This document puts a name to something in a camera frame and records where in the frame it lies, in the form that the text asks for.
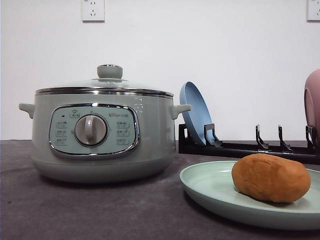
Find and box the black dish rack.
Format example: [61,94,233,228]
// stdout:
[178,123,320,165]

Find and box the green plate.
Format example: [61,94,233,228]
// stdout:
[179,161,320,230]

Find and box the white wall socket left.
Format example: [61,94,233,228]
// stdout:
[80,0,106,24]

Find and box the green electric steamer pot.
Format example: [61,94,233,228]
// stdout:
[19,93,192,184]

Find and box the white wall socket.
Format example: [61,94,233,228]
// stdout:
[80,0,106,24]
[304,0,320,24]

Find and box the pink plate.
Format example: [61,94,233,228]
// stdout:
[304,68,320,148]

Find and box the white wall socket right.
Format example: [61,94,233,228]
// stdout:
[304,0,320,24]

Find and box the glass steamer lid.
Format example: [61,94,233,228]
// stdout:
[35,64,174,99]

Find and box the blue plate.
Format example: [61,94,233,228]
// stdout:
[179,81,215,145]

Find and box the brown potato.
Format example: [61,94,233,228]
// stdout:
[231,153,311,203]

